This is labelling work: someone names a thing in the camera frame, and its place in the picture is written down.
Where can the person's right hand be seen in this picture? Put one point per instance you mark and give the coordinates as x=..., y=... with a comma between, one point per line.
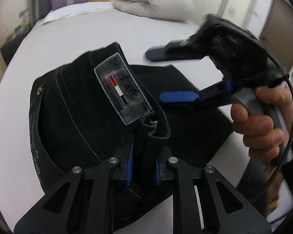
x=256, y=131

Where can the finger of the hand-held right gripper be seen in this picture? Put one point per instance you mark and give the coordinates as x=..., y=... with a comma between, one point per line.
x=166, y=52
x=179, y=96

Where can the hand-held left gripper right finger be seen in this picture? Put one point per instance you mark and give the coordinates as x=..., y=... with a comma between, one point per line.
x=158, y=173

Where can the white wardrobe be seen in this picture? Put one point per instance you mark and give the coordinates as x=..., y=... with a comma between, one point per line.
x=224, y=2

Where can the beige curtain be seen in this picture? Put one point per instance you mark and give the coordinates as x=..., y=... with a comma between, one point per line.
x=0, y=22

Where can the white bed pillow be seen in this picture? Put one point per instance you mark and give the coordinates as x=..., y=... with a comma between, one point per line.
x=83, y=11

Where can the brown wooden door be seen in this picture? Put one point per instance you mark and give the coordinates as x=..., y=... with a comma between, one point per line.
x=278, y=29

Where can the black denim pants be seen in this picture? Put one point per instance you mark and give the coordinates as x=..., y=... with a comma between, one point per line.
x=88, y=102

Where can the grey nightstand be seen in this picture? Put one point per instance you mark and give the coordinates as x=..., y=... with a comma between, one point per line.
x=9, y=51

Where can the folded cream duvet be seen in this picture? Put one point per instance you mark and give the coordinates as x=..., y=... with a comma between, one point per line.
x=156, y=1

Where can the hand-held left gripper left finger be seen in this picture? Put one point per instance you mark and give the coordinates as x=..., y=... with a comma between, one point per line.
x=130, y=163

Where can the grey upholstered bed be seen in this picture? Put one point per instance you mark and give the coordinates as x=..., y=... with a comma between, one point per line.
x=166, y=30

